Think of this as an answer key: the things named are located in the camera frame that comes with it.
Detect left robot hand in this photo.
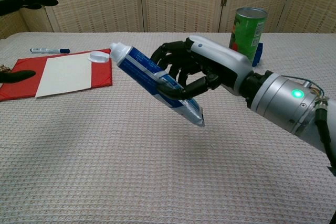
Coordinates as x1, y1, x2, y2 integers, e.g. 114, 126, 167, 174
0, 0, 59, 83

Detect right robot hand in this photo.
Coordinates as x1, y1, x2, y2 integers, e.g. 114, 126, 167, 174
150, 35, 254, 101

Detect blue white toothpaste tube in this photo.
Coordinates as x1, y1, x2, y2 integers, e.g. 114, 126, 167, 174
89, 42, 205, 127

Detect blue plastic box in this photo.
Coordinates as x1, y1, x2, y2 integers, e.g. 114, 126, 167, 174
251, 42, 264, 67

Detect green chips can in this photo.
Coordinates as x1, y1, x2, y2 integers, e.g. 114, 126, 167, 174
228, 7, 268, 62

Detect white blue marker pen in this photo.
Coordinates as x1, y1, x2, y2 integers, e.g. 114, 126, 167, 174
29, 47, 71, 54

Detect woven folding screen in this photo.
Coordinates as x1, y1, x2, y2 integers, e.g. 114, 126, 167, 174
0, 0, 336, 40

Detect white paper sheet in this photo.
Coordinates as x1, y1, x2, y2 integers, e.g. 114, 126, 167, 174
35, 52, 93, 99

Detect red folder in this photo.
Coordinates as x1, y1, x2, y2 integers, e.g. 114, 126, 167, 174
0, 48, 113, 102

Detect white woven tablecloth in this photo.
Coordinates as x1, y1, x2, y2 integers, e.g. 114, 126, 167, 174
0, 31, 336, 224

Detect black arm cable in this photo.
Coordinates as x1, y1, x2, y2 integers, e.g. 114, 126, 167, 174
314, 97, 336, 176

